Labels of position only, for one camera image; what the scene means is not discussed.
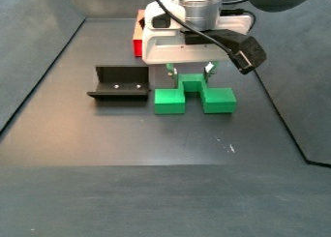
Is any green U-shaped block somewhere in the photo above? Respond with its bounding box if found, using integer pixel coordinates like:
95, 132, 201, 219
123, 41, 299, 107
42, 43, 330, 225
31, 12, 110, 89
154, 74, 237, 114

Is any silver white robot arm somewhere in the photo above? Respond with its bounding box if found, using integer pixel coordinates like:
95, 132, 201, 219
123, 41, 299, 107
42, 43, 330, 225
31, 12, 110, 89
143, 0, 257, 74

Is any black angle bracket fixture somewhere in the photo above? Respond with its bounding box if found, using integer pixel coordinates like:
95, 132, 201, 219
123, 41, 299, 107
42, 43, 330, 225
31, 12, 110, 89
87, 65, 150, 99

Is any black camera cable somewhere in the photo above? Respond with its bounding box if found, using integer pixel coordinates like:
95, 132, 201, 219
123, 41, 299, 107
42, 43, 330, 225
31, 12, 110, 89
149, 0, 243, 66

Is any red base board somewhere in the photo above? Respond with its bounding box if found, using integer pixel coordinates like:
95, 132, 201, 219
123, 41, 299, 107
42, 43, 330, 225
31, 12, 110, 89
132, 10, 146, 57

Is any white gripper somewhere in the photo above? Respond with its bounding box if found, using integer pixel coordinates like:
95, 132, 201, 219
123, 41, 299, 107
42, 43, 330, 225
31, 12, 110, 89
143, 0, 253, 80

